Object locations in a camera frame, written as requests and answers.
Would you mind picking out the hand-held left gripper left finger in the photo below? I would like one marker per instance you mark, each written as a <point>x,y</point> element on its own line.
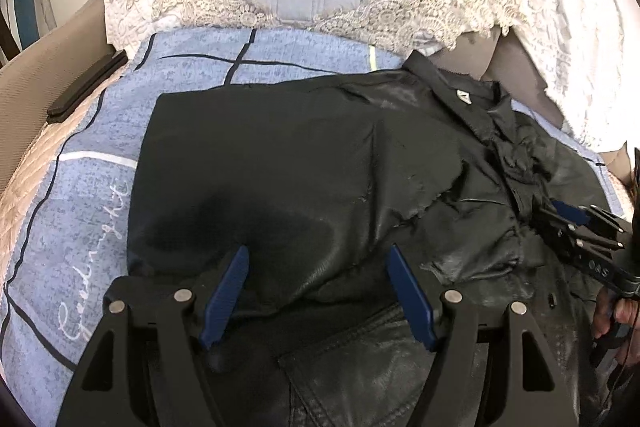
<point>227,292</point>

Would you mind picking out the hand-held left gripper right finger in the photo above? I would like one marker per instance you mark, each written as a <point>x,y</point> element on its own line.
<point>410,297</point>

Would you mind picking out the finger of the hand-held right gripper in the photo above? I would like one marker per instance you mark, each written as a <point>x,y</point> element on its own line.
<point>560,237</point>
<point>567,210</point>

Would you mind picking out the black leather jacket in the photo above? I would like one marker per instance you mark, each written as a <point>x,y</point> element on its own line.
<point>300,157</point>

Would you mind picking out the person's right hand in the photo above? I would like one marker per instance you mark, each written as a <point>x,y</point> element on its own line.
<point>631,314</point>

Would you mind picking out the blue checked blanket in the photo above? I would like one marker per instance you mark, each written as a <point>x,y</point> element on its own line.
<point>75,207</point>

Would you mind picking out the white lace cover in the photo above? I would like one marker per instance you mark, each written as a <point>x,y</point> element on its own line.
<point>575,32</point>

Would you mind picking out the black flat bar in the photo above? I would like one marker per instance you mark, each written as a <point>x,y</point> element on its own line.
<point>85,87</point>

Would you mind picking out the taupe sofa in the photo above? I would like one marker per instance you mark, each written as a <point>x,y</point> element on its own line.
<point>65,52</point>

